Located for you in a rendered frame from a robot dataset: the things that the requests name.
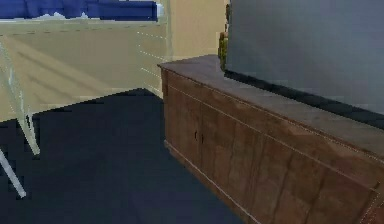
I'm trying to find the green house plant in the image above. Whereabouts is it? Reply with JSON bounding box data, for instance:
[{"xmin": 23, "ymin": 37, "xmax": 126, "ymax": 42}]
[{"xmin": 217, "ymin": 3, "xmax": 232, "ymax": 72}]

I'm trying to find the brown wooden sideboard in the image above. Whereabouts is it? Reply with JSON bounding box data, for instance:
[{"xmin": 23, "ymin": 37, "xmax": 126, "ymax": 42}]
[{"xmin": 157, "ymin": 54, "xmax": 384, "ymax": 224}]

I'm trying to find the dark blue carpet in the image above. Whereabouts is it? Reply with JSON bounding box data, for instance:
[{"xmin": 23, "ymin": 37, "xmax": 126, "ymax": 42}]
[{"xmin": 0, "ymin": 87, "xmax": 247, "ymax": 224}]

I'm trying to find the grey television set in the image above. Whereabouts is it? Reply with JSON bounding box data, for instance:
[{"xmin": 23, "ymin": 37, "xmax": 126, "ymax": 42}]
[{"xmin": 223, "ymin": 0, "xmax": 384, "ymax": 130}]

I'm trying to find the blue sofa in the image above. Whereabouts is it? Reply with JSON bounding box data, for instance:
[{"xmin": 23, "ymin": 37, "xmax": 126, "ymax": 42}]
[{"xmin": 0, "ymin": 0, "xmax": 159, "ymax": 22}]

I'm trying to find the glass table with pale legs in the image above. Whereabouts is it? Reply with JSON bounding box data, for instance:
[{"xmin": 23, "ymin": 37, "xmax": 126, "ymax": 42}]
[{"xmin": 0, "ymin": 16, "xmax": 174, "ymax": 199}]

